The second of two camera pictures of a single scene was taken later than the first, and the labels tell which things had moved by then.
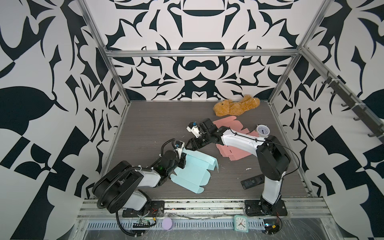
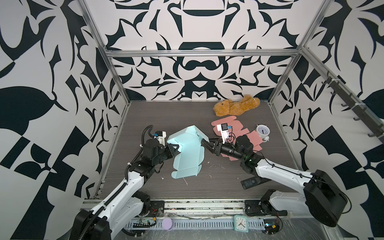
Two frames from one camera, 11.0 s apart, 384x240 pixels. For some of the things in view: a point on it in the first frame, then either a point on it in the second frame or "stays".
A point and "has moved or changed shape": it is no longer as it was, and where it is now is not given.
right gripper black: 193,145 -> 217,148
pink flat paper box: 230,122 stays
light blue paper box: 196,172 has moved or changed shape
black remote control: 253,181 stays
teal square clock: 240,223 stays
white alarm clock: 263,130 stays
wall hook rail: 360,109 stays
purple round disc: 167,224 stays
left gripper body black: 179,163 -> 162,154
